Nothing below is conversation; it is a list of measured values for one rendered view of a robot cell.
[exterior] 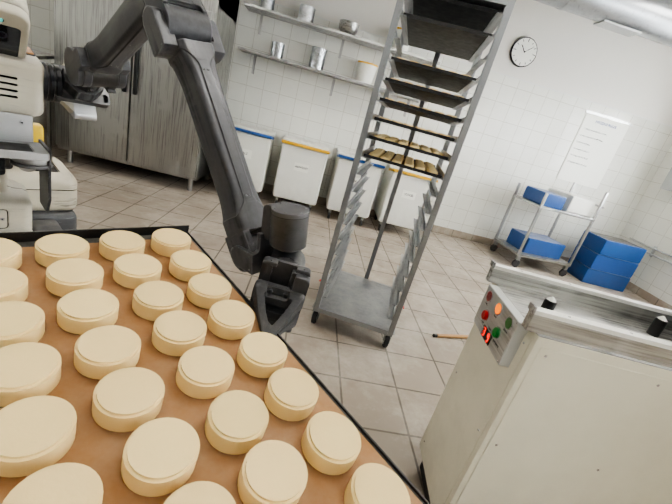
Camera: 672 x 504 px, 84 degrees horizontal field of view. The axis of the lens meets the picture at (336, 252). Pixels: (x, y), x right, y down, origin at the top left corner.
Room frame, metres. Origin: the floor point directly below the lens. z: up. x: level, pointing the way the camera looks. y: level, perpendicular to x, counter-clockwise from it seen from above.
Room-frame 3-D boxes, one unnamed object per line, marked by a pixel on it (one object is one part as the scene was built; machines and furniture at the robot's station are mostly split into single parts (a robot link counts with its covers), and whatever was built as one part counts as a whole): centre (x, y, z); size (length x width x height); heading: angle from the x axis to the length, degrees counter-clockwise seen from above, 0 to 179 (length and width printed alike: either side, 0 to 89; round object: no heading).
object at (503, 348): (1.02, -0.52, 0.77); 0.24 x 0.04 x 0.14; 2
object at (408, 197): (4.68, -0.61, 0.39); 0.64 x 0.54 x 0.77; 5
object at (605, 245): (4.88, -3.41, 0.50); 0.60 x 0.40 x 0.20; 100
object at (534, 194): (4.75, -2.27, 0.88); 0.40 x 0.30 x 0.16; 11
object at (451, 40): (2.22, -0.23, 1.68); 0.60 x 0.40 x 0.02; 174
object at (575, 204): (4.87, -2.64, 0.90); 0.44 x 0.36 x 0.20; 17
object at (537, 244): (4.82, -2.46, 0.29); 0.56 x 0.38 x 0.20; 106
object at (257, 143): (4.41, 1.32, 0.39); 0.64 x 0.54 x 0.77; 10
